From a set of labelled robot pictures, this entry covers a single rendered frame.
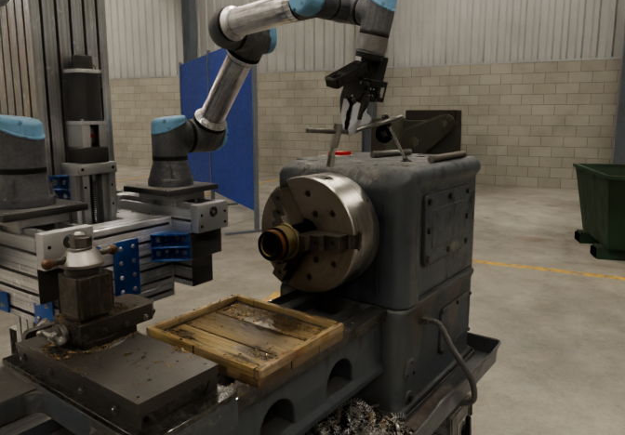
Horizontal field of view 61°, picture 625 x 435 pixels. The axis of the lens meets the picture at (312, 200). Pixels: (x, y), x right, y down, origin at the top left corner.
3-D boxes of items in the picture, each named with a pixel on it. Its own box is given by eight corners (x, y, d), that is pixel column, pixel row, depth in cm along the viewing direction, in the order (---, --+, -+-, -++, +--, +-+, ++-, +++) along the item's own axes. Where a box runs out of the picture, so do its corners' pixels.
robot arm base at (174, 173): (139, 185, 178) (137, 155, 177) (173, 180, 191) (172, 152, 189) (168, 189, 170) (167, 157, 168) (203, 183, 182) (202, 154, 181)
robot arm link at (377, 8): (378, -10, 134) (406, -7, 129) (369, 34, 137) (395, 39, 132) (360, -17, 128) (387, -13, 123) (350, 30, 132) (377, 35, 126)
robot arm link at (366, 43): (374, 34, 127) (352, 31, 132) (369, 54, 128) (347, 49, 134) (394, 39, 131) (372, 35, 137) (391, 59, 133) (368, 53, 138)
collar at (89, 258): (90, 257, 104) (89, 242, 104) (113, 263, 100) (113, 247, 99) (50, 265, 98) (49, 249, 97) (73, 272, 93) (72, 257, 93)
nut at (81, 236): (85, 244, 101) (84, 227, 100) (97, 248, 99) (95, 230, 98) (65, 249, 98) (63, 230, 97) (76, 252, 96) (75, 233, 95)
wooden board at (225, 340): (236, 307, 148) (236, 293, 148) (344, 338, 127) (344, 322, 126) (146, 343, 124) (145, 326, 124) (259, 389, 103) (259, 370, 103)
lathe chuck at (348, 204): (272, 258, 161) (292, 159, 151) (358, 303, 144) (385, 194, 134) (252, 265, 153) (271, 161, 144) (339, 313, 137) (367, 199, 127)
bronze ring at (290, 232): (278, 218, 138) (254, 225, 131) (306, 223, 133) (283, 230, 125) (278, 254, 140) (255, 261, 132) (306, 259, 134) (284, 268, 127)
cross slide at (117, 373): (86, 329, 117) (84, 309, 117) (219, 388, 92) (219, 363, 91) (6, 357, 104) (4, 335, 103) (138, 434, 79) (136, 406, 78)
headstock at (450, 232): (365, 244, 218) (367, 151, 212) (480, 264, 190) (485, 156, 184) (271, 281, 171) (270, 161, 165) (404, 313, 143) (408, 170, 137)
